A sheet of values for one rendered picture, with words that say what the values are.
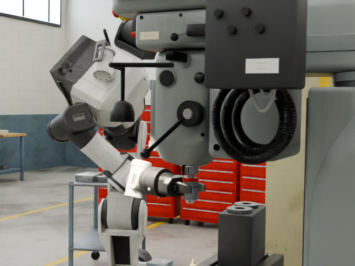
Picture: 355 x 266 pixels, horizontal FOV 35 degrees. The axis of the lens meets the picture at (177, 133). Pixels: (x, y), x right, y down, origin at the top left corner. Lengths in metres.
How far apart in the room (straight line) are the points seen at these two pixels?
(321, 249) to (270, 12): 0.54
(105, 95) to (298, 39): 1.01
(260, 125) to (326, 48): 0.24
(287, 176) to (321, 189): 2.01
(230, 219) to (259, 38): 0.92
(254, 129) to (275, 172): 1.94
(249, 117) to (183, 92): 0.21
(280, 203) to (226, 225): 1.44
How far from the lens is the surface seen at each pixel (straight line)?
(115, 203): 2.37
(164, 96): 1.55
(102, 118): 2.05
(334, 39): 1.39
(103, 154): 2.02
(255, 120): 1.42
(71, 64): 2.13
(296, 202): 3.34
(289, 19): 1.15
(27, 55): 12.34
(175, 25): 1.53
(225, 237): 1.96
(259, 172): 6.34
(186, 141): 1.52
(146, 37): 1.56
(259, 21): 1.17
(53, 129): 2.05
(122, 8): 1.61
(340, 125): 1.32
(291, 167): 3.32
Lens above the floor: 1.48
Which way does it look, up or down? 3 degrees down
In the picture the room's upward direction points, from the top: 1 degrees clockwise
